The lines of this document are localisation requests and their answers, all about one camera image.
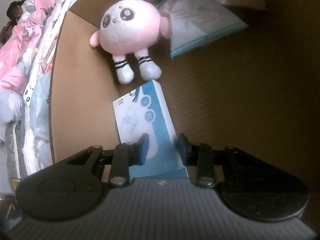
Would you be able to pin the person lying in bed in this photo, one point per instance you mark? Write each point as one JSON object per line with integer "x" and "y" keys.
{"x": 14, "y": 13}

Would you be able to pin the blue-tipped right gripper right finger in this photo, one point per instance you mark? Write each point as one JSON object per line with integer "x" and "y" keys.
{"x": 204, "y": 158}

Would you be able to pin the white blue product box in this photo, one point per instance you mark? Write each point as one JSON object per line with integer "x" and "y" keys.
{"x": 144, "y": 110}

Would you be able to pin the brown cardboard box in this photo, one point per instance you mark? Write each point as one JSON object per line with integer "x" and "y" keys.
{"x": 257, "y": 89}

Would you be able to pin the white plastic bag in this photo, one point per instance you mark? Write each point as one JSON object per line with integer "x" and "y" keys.
{"x": 39, "y": 119}

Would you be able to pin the pink round plush doll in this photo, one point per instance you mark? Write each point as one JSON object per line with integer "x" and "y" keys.
{"x": 132, "y": 26}

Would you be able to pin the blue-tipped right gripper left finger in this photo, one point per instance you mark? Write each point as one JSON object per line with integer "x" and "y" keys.
{"x": 123, "y": 157}

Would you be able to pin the pink grey duvet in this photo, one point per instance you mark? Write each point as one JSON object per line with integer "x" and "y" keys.
{"x": 16, "y": 57}

